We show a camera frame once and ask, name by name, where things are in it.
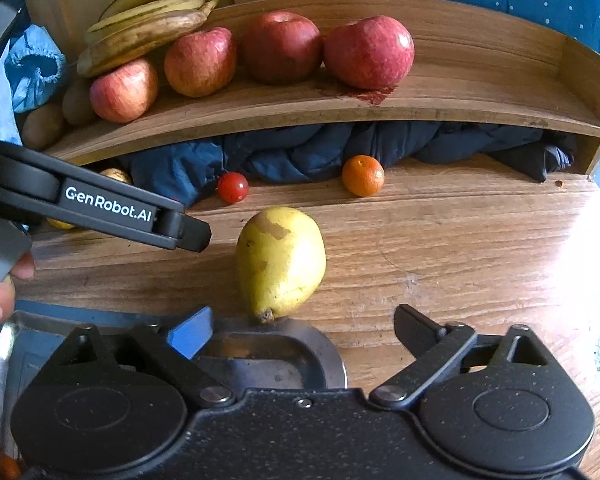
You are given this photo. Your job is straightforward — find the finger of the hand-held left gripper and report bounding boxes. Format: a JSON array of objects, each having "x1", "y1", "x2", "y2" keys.
[{"x1": 157, "y1": 210, "x2": 212, "y2": 253}]

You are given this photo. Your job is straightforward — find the red cherry tomato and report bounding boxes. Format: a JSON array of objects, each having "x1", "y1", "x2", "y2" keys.
[{"x1": 217, "y1": 172, "x2": 250, "y2": 204}]

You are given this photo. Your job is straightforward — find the small orange mandarin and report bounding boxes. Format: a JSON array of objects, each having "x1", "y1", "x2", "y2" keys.
[
  {"x1": 0, "y1": 452, "x2": 22, "y2": 480},
  {"x1": 341, "y1": 155, "x2": 385, "y2": 197}
]

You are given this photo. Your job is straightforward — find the yellow pear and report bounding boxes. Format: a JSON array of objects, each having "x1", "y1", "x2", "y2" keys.
[{"x1": 236, "y1": 206, "x2": 327, "y2": 324}]

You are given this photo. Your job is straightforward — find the brown potatoes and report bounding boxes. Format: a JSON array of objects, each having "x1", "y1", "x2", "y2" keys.
[{"x1": 21, "y1": 104, "x2": 66, "y2": 150}]

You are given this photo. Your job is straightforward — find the blue elastic shoe cover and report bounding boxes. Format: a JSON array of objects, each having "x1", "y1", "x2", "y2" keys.
[{"x1": 5, "y1": 25, "x2": 68, "y2": 113}]

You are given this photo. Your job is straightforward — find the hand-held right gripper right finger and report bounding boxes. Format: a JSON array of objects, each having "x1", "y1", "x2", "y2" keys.
[{"x1": 370, "y1": 304, "x2": 556, "y2": 408}]

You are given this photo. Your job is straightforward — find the red apple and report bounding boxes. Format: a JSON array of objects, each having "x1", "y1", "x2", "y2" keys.
[
  {"x1": 89, "y1": 58, "x2": 159, "y2": 123},
  {"x1": 323, "y1": 15, "x2": 415, "y2": 90},
  {"x1": 164, "y1": 27, "x2": 238, "y2": 98},
  {"x1": 240, "y1": 11, "x2": 324, "y2": 86}
]

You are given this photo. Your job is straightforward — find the brown kiwifruit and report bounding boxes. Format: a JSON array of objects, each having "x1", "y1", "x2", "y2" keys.
[{"x1": 61, "y1": 77, "x2": 98, "y2": 126}]

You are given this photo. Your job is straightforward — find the light blue disposable gown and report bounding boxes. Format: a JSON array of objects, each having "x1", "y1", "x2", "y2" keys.
[{"x1": 0, "y1": 55, "x2": 23, "y2": 146}]

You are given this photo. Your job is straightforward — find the curved wooden desk shelf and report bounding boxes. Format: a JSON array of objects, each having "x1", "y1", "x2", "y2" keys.
[{"x1": 45, "y1": 0, "x2": 600, "y2": 181}]

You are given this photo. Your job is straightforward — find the dark blue jacket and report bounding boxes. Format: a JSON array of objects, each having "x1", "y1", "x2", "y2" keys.
[{"x1": 117, "y1": 122, "x2": 578, "y2": 208}]

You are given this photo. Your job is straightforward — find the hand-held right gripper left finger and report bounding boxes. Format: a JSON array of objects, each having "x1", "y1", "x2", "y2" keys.
[{"x1": 55, "y1": 306, "x2": 236, "y2": 408}]

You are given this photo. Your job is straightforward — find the metal baking tray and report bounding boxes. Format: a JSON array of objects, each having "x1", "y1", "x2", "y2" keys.
[{"x1": 0, "y1": 300, "x2": 348, "y2": 480}]

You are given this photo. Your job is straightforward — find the small striped melon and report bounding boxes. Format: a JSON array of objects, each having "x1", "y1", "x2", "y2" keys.
[{"x1": 99, "y1": 167, "x2": 133, "y2": 186}]

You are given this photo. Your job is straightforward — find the banana bunch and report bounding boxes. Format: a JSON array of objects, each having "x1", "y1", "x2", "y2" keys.
[{"x1": 76, "y1": 0, "x2": 222, "y2": 78}]

